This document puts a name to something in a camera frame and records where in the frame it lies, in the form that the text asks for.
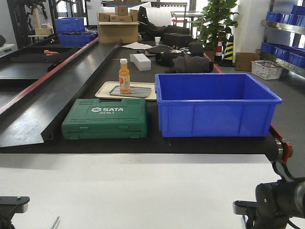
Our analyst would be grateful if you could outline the orange juice bottle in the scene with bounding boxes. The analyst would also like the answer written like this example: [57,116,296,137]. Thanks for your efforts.
[119,58,131,94]

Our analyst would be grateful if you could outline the black yellow traffic cone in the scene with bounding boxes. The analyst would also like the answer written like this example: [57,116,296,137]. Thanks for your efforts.
[219,35,234,67]

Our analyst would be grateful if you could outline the blue bin far left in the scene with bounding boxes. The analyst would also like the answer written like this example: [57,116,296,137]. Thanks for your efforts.
[58,32,97,47]

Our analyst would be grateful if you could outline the white rectangular box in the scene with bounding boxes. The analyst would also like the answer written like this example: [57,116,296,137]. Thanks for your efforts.
[130,53,151,71]

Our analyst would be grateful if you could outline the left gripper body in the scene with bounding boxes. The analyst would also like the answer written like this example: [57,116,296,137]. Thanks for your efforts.
[0,196,30,229]

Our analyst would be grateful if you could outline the red white traffic cone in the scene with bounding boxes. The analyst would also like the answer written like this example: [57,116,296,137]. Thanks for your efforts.
[214,38,223,63]

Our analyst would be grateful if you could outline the green SATA tool case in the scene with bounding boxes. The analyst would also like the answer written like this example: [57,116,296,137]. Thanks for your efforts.
[61,98,148,140]

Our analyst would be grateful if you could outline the green potted plant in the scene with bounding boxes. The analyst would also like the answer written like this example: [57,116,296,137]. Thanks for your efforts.
[193,0,238,49]

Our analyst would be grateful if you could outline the beige plastic tray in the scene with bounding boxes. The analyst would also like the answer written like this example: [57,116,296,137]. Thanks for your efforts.
[95,81,156,101]

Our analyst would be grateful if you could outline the grey metal tray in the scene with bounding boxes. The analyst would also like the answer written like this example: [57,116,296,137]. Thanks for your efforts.
[109,86,152,98]

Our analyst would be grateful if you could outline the red conveyor end bracket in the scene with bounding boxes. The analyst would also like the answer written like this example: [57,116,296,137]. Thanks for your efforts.
[269,125,293,163]

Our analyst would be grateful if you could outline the large cardboard box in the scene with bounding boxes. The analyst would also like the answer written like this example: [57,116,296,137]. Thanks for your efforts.
[98,22,139,44]

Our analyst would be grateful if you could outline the brown cardboard box on floor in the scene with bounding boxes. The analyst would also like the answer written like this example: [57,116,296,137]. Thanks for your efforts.
[234,52,260,72]

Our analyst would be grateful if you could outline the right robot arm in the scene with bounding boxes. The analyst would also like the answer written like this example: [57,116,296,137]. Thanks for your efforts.
[233,159,305,229]

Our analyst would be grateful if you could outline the white paper cup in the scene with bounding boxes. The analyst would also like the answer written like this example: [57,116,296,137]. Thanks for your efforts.
[154,37,161,45]

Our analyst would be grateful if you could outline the dark cloth bundle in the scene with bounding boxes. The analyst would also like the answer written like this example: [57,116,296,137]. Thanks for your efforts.
[166,55,214,73]

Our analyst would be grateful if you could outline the large blue plastic bin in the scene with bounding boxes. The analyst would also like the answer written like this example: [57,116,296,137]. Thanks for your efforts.
[155,73,282,137]

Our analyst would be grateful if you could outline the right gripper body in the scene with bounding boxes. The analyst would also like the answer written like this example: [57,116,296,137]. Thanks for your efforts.
[233,182,295,229]

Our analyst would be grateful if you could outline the metal shelf rack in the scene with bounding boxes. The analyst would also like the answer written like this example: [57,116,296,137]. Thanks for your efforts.
[256,0,305,77]

